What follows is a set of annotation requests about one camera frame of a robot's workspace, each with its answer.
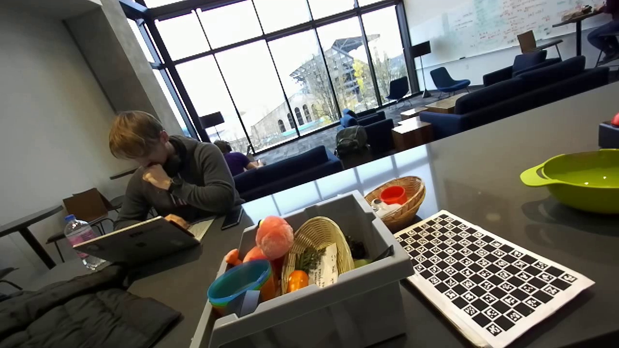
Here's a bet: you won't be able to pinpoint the grey backpack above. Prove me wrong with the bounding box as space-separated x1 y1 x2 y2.
335 125 369 158

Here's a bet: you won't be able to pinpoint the oval wicker basket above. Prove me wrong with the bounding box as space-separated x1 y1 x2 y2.
281 217 355 294

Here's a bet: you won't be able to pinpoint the pink plush toy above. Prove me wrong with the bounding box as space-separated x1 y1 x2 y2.
255 216 294 261

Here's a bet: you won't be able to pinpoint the person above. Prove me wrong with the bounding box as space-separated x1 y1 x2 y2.
213 140 262 176
587 0 619 64
109 111 245 231

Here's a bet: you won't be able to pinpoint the row of blue armchairs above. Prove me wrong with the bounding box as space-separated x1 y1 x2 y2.
340 108 395 155

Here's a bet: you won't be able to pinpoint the white small item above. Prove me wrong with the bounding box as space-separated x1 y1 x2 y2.
371 198 402 218

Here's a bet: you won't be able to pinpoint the red cup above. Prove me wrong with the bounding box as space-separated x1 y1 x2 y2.
380 186 408 205

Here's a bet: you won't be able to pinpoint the dark toy grapes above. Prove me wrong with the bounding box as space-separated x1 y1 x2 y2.
345 235 368 260

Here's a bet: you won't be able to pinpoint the black phone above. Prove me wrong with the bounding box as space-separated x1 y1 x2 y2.
221 205 244 231

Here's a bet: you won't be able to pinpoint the white paper tag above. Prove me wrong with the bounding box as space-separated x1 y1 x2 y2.
309 243 339 288

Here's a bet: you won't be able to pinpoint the round wicker basket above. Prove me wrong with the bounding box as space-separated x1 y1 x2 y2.
364 176 427 232

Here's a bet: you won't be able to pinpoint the orange toy pepper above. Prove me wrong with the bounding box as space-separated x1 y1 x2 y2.
287 270 309 293

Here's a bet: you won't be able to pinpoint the large window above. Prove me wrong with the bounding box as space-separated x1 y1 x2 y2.
127 0 417 155

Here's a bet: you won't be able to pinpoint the wooden coffee table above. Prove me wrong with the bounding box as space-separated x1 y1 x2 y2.
391 116 434 152
425 94 468 115

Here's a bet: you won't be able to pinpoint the black floor lamp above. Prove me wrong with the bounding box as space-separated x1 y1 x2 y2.
411 41 433 99
199 112 226 141

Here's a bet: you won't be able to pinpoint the open notebook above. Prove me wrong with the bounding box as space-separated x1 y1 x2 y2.
188 217 216 242

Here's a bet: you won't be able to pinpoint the dark lounge chair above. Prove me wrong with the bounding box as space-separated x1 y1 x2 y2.
386 76 412 110

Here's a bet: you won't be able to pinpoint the stack of coloured bowls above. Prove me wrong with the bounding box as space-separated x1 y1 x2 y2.
207 260 272 318

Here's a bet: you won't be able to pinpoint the grey plastic bin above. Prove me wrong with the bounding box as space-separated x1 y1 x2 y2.
190 190 415 348

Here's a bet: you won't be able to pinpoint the blue lounge chair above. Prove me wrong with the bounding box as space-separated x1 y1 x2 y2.
430 67 471 99

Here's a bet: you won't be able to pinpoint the grey laptop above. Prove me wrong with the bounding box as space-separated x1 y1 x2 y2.
74 216 201 264

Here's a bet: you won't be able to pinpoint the black and white checkerboard sheet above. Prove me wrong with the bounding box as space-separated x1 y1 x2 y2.
394 210 595 348

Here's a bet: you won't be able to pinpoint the long blue sofa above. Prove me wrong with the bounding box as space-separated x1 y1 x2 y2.
420 56 610 140

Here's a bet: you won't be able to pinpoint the brown chair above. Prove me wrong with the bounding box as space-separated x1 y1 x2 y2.
46 188 125 262

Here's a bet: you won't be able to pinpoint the whiteboard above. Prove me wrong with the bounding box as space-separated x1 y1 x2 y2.
404 0 611 68

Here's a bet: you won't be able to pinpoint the clear water bottle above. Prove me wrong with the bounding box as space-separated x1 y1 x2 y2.
64 215 105 270

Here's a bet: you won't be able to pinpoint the blue armchair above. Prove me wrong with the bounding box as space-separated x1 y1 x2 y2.
483 50 562 87

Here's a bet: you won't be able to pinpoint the wooden chair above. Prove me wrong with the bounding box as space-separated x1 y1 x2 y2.
516 30 564 61

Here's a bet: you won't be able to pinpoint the black jacket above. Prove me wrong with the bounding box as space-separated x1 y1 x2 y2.
0 265 182 348

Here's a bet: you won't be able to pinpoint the dark round table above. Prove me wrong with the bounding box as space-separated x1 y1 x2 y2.
0 205 65 270

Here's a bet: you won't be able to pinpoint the dark box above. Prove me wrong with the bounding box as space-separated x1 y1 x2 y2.
598 121 619 149

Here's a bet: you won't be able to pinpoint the high table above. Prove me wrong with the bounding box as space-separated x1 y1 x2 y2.
553 6 606 57

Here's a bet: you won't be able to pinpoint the green bowl with handle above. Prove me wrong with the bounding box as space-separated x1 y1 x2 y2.
520 149 619 215

